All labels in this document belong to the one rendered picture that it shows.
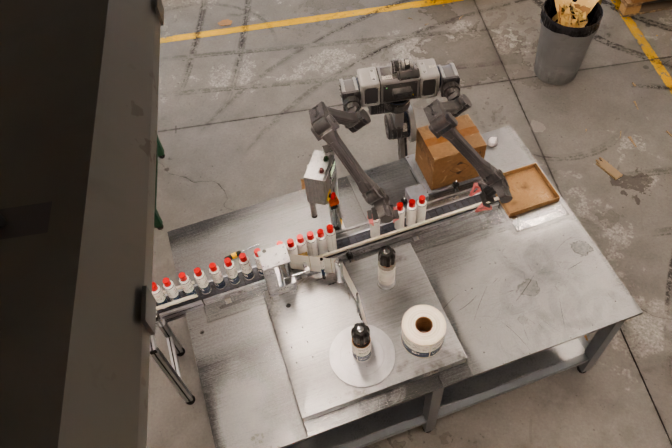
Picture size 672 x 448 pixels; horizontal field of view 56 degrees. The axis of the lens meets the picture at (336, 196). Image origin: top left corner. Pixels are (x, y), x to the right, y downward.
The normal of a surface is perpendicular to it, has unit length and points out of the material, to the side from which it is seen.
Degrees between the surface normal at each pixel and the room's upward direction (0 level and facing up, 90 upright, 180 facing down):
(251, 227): 0
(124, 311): 55
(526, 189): 0
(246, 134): 0
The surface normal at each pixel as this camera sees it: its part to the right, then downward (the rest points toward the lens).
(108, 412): 0.78, -0.46
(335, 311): -0.06, -0.59
